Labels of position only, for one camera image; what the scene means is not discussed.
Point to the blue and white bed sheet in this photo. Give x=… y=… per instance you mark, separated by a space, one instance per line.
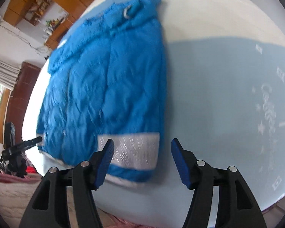
x=225 y=103

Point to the beige knitted blanket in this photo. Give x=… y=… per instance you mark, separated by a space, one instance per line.
x=15 y=194

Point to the wall shelf with items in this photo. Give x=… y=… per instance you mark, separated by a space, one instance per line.
x=41 y=11

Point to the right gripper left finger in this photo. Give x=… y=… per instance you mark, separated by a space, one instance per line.
x=49 y=207

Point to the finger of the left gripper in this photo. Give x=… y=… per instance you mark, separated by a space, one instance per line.
x=23 y=146

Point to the striped curtain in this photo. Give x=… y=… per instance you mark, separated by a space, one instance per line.
x=9 y=74

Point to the wooden desk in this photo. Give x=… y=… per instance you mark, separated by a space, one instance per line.
x=60 y=31

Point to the blue puffer jacket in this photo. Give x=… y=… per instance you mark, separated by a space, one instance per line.
x=108 y=81

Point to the clutter on desk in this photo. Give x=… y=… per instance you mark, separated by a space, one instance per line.
x=52 y=25

